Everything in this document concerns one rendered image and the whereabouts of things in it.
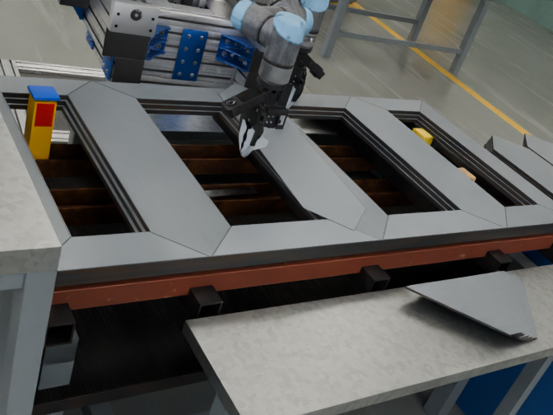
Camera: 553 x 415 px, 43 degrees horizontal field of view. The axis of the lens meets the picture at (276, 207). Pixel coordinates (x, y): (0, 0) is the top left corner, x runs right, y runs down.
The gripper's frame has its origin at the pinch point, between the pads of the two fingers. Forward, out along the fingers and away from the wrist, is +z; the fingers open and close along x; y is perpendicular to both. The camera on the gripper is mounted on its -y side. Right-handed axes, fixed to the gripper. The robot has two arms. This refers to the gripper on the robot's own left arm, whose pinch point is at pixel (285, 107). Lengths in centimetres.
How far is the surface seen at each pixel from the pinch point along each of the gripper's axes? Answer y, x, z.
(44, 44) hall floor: -2, -234, 86
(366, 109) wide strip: -34.5, -2.9, 0.9
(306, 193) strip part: 19.2, 42.5, 0.6
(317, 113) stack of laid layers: -14.4, -2.2, 2.6
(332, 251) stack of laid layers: 24, 62, 3
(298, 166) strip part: 14.4, 30.9, 0.7
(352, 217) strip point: 13, 53, 1
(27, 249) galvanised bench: 95, 80, -20
